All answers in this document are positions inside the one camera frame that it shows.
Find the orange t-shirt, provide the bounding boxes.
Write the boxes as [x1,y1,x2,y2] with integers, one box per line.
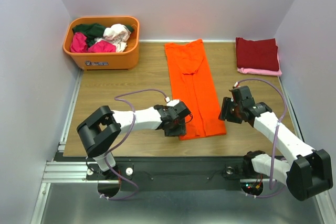
[164,39,227,141]

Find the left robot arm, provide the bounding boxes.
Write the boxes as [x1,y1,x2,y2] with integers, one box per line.
[77,100,193,179]

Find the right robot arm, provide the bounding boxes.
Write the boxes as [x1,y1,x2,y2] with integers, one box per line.
[219,83,333,201]

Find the folded pink t-shirt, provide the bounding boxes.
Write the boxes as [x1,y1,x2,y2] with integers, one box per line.
[236,53,282,77]

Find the folded dark red t-shirt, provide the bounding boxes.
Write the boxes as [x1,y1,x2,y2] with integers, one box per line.
[236,37,280,71]

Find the orange plastic laundry basket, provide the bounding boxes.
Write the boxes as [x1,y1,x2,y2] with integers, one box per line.
[63,16,140,70]

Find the pale pink garment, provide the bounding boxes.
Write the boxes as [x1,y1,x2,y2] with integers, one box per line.
[94,24,134,52]

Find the dark green garment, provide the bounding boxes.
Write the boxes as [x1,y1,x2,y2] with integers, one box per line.
[72,23,135,48]

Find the magenta garment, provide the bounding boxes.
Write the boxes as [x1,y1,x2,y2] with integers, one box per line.
[70,32,117,53]

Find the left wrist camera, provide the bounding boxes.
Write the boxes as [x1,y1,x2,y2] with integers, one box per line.
[165,97,180,106]

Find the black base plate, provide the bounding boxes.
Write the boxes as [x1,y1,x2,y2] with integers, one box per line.
[86,156,274,192]

